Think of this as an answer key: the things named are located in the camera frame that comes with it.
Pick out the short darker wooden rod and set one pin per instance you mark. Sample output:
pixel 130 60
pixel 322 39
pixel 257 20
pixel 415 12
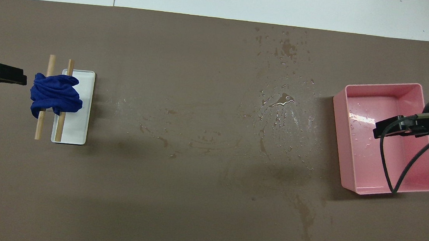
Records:
pixel 59 130

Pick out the blue cloth towel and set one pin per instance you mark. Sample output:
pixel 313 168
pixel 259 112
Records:
pixel 55 95

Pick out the pink plastic bin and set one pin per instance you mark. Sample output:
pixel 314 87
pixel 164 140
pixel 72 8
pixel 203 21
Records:
pixel 412 169

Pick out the long light wooden rod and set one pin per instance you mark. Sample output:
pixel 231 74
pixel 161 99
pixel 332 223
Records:
pixel 39 128

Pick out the brown table mat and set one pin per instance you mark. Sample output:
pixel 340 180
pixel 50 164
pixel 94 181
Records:
pixel 192 196

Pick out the white rack base tray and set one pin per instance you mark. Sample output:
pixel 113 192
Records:
pixel 76 124

